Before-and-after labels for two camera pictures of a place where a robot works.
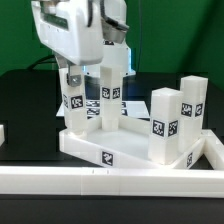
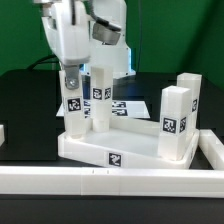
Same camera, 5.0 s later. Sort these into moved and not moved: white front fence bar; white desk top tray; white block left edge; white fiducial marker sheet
Moved: white desk top tray
Not moved: white fiducial marker sheet; white block left edge; white front fence bar
